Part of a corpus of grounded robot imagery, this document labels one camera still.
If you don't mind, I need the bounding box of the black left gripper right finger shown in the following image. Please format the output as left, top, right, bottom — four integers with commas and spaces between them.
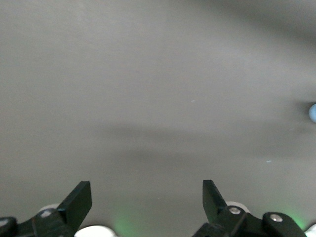
192, 179, 307, 237

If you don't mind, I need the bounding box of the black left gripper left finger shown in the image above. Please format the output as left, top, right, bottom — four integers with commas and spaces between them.
0, 181, 92, 237

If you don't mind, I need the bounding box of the light blue plastic cup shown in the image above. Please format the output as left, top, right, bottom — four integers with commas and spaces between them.
308, 103, 316, 123

